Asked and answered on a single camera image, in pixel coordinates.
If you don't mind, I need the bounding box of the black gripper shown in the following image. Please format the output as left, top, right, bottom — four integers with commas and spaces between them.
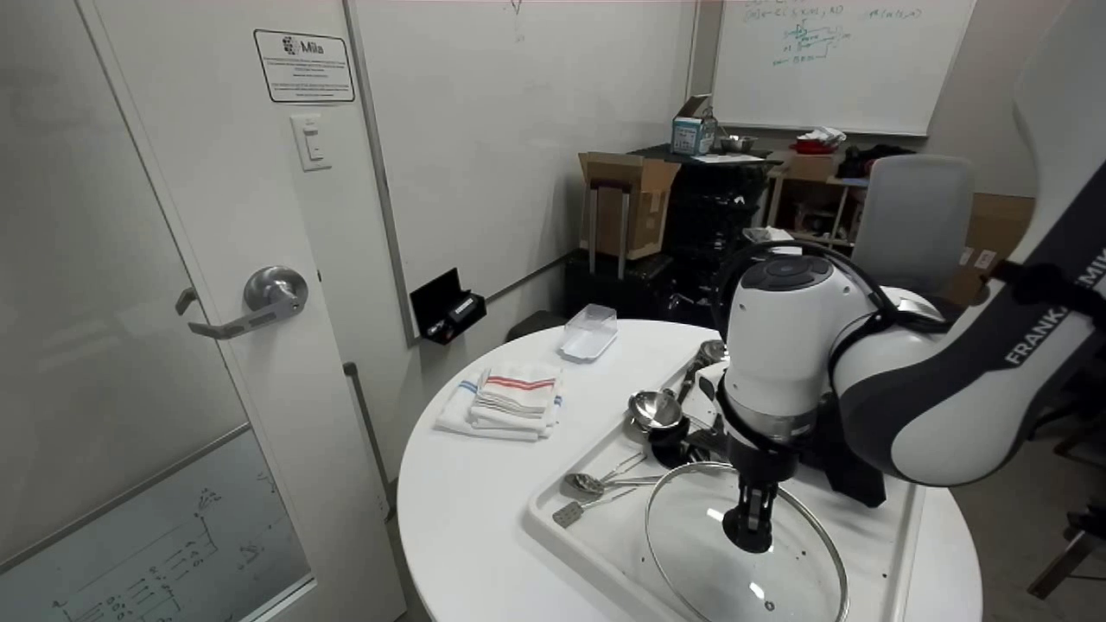
724, 433, 801, 546

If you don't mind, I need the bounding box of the glass lid with black knob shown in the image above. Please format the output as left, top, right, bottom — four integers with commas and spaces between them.
638, 462, 850, 622

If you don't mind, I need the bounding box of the black plastic spoon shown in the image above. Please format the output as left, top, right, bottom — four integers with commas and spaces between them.
645, 416, 698, 469

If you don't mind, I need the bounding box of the steel ladle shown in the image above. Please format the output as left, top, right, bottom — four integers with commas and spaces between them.
622, 340, 730, 442

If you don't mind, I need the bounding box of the white plastic tray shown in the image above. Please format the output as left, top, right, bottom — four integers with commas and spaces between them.
517, 395, 927, 622

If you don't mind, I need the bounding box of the steel spoon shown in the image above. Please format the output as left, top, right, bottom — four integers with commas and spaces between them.
560, 448, 676, 505

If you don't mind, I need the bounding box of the white cloth with red stripe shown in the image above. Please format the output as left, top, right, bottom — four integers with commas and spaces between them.
473, 369, 564, 422

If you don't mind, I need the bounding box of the white paper stack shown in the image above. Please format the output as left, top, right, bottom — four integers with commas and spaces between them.
739, 225, 804, 254

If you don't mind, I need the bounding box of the black cabinet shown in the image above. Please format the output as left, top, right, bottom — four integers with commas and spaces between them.
665, 152, 774, 340

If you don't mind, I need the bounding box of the plain white folded cloth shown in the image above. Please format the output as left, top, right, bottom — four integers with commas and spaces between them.
432, 380, 560, 445

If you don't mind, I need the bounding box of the wooden shelf unit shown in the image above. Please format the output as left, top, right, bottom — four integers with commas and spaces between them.
760, 152, 871, 262

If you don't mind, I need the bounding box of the black chair base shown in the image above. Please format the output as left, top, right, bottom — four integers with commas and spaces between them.
1026, 503, 1106, 606

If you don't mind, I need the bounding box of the open cardboard box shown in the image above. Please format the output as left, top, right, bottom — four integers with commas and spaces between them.
577, 149, 684, 269

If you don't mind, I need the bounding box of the grey office chair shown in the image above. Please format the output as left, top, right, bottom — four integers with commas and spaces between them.
845, 152, 979, 306

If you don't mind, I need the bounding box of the black marker holder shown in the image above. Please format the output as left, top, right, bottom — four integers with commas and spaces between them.
409, 268, 492, 351

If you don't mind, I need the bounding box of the flat cardboard sheet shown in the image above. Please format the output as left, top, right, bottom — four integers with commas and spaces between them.
940, 190, 1042, 306

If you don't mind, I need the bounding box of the red item on shelf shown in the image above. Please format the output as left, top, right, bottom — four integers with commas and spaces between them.
792, 125, 850, 158

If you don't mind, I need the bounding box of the blue box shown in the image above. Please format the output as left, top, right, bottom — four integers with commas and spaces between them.
669, 94, 723, 158

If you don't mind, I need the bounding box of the whiteboard with green writing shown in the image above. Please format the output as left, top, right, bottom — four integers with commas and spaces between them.
708, 0, 981, 141

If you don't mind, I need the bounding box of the white door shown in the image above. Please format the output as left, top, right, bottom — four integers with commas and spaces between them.
0, 0, 409, 622

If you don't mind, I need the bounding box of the large wall whiteboard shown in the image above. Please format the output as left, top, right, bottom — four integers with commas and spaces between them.
341, 0, 708, 347

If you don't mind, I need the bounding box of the silver door lever handle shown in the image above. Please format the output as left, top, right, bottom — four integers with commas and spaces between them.
170, 268, 312, 347

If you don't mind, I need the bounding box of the white light switch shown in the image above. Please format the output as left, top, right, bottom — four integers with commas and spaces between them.
286, 114, 336, 175

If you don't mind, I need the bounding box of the white printed wall sign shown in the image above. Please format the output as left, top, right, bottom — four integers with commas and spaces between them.
248, 28, 360, 109

